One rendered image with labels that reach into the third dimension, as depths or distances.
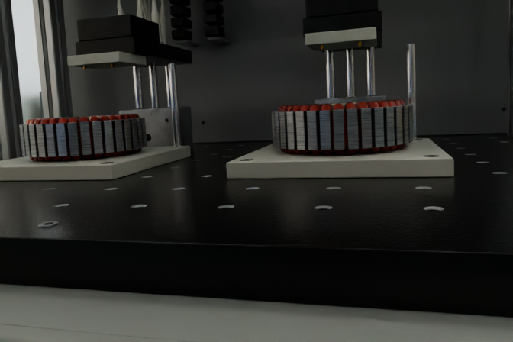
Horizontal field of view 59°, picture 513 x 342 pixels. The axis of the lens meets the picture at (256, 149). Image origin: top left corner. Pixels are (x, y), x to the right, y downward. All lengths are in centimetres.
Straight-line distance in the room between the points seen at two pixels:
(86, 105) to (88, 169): 40
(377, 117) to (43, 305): 23
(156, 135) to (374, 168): 32
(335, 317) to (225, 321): 4
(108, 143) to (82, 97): 37
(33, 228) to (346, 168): 19
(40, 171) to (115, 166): 7
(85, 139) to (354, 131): 22
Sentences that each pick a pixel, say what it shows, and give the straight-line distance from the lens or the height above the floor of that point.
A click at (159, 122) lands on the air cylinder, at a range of 56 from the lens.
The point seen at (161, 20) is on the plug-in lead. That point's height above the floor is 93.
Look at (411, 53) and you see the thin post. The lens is 45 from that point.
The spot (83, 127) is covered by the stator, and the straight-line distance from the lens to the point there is 41.
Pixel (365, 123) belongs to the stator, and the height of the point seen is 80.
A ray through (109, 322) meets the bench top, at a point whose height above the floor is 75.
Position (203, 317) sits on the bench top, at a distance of 17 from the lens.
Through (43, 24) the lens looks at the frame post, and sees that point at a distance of 75.
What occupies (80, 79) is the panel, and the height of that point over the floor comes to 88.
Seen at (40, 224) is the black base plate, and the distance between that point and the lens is 24.
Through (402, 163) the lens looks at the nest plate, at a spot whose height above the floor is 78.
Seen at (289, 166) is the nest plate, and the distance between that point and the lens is 31.
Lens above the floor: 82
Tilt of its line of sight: 6 degrees down
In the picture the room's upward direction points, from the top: 3 degrees counter-clockwise
